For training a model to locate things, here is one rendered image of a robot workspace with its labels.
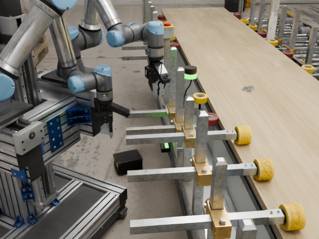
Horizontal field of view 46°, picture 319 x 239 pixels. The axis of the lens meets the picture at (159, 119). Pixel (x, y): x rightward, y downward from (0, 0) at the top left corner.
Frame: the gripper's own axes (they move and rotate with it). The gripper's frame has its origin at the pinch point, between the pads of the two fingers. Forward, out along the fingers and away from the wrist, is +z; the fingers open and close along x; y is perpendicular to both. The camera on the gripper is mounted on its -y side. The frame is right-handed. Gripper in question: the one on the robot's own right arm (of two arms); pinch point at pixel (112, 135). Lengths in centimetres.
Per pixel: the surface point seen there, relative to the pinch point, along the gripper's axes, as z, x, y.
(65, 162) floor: 83, -103, 44
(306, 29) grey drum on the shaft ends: -1, -181, -184
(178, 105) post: -13.3, -2.1, -32.4
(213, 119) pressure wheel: -8.0, 3.8, -48.6
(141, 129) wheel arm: -3.3, 1.5, -14.1
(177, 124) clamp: -4.4, 0.6, -31.7
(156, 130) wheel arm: -2.7, 1.6, -21.4
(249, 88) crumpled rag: -8, -31, -78
